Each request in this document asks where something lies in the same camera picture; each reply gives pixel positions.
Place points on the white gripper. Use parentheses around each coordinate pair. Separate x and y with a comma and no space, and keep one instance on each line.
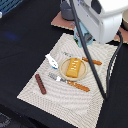
(102,18)

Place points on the yellow toy bread loaf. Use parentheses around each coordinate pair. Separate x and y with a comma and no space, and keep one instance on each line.
(73,68)

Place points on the beige woven placemat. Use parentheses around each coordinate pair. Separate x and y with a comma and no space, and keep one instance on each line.
(70,104)

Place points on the wooden handled fork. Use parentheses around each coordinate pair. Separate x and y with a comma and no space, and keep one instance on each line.
(76,85)

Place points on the light blue cup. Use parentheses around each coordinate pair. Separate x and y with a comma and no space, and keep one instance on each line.
(82,36)

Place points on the wooden handled knife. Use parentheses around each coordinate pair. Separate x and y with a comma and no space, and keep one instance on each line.
(82,58)

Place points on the beige round plate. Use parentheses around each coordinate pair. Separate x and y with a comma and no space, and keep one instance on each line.
(64,66)

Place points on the beige bowl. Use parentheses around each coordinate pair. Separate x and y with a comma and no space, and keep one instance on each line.
(125,19)

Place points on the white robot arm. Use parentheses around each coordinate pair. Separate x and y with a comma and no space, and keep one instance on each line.
(102,18)

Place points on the dark grey pot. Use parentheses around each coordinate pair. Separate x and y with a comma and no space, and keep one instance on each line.
(66,11)

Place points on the brown toy sausage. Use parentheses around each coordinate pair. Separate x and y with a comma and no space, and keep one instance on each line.
(40,84)

